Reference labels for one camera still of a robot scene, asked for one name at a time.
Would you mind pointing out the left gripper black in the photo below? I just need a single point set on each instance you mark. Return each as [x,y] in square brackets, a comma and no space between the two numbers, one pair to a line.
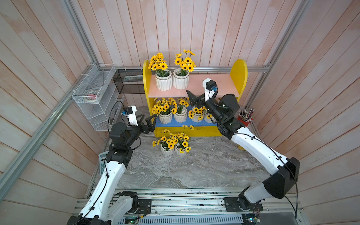
[146,130]

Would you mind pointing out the white wire mesh rack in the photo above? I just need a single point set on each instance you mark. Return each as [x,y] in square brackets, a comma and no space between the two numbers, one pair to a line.
[100,114]

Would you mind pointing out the tape roll in rack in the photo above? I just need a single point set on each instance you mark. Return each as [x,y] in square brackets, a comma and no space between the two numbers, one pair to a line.
[92,96]

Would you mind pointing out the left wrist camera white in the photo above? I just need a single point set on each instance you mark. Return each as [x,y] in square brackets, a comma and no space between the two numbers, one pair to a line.
[130,113]

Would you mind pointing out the red pencil cup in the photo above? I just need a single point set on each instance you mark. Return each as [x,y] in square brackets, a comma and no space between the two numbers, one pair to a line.
[245,116]

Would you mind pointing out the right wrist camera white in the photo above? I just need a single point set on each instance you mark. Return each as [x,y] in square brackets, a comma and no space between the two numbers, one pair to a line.
[210,89]

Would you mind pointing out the sunflower pot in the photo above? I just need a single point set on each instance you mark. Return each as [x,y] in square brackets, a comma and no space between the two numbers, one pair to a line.
[196,114]
[209,118]
[181,145]
[179,109]
[163,76]
[164,109]
[181,74]
[166,142]

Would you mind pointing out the yellow alarm clock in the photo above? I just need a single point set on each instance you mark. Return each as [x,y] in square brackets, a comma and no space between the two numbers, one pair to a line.
[241,146]

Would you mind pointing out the black wire basket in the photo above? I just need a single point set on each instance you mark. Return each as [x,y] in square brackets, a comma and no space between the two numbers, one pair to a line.
[129,81]

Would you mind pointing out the yellow shelf unit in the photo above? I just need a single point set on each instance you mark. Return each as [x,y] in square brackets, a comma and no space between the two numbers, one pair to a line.
[232,83]

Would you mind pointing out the light blue calculator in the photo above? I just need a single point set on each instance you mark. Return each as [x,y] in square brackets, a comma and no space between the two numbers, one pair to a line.
[102,158]

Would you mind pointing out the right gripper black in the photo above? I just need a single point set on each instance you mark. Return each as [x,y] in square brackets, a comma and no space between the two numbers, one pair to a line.
[194,100]

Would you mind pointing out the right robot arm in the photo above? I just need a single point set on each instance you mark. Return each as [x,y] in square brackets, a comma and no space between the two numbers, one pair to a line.
[283,171]

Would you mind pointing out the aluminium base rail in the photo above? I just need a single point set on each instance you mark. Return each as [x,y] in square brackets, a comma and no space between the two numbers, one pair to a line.
[210,206]

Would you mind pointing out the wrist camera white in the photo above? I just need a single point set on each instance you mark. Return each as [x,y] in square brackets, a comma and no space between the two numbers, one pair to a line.
[210,89]
[130,113]

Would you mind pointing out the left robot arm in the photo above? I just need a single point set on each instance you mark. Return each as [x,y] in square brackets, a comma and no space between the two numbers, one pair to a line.
[98,210]

